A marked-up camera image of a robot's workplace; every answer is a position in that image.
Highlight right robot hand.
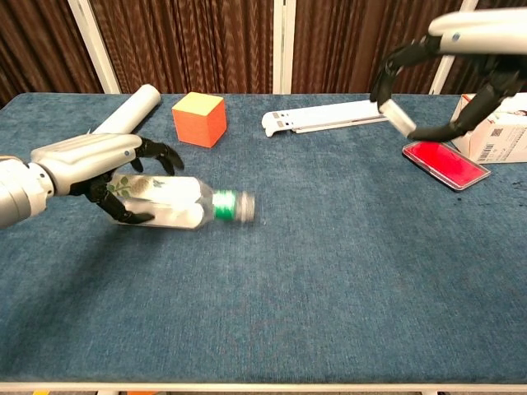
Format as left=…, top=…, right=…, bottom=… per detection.
left=369, top=10, right=527, bottom=141

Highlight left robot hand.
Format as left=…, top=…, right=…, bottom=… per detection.
left=30, top=133, right=185, bottom=225

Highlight transparent plastic bottle green label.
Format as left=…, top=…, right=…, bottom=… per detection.
left=107, top=173, right=256, bottom=231

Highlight white bottle cap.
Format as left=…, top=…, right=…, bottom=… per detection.
left=378, top=100, right=417, bottom=139

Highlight brown pleated curtain panel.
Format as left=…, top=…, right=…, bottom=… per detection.
left=442, top=0, right=527, bottom=95
left=291, top=0, right=464, bottom=95
left=0, top=0, right=104, bottom=109
left=89, top=0, right=275, bottom=95

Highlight plastic food wrap roll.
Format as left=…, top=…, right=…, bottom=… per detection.
left=88, top=83, right=162, bottom=136

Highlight white cardboard product box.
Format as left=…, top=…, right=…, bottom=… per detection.
left=450, top=92, right=527, bottom=165

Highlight orange cube yellow face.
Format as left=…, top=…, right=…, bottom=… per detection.
left=171, top=91, right=228, bottom=148

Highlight red ink pad clear case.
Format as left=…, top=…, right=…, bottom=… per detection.
left=401, top=139, right=493, bottom=193

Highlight white folding laptop stand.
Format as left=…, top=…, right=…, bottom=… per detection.
left=261, top=97, right=390, bottom=138

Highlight blue table cloth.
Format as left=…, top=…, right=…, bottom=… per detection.
left=0, top=92, right=527, bottom=386

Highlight white partition frame post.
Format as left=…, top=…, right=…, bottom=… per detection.
left=427, top=0, right=479, bottom=95
left=271, top=0, right=296, bottom=95
left=67, top=0, right=121, bottom=95

